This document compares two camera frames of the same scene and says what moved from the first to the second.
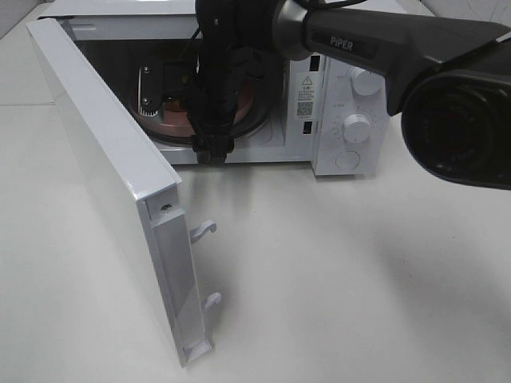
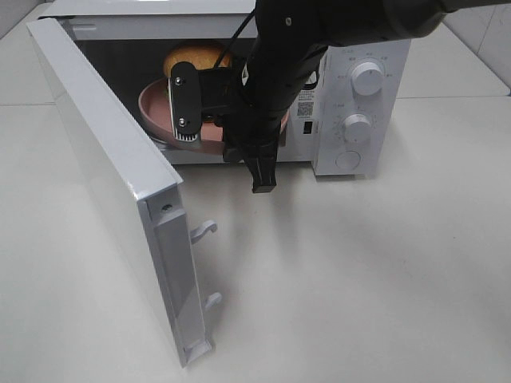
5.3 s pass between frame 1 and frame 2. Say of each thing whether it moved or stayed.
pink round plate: moved
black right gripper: moved
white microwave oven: stayed
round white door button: stayed
